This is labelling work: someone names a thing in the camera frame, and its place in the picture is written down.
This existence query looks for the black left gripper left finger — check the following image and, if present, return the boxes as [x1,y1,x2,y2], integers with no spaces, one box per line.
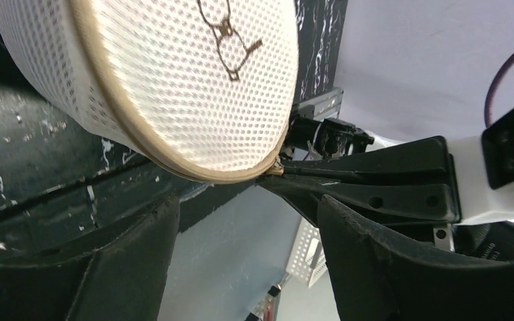
[0,195,180,320]

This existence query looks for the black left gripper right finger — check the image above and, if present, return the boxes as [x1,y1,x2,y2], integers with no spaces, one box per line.
[317,196,514,320]

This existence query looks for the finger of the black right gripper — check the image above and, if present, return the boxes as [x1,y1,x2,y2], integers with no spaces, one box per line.
[282,136,450,177]
[257,176,460,224]

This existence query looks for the white mesh bag tan trim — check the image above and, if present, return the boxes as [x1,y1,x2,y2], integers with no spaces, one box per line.
[0,0,299,183]

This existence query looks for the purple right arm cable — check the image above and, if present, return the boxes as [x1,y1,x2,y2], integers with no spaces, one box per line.
[484,33,514,129]

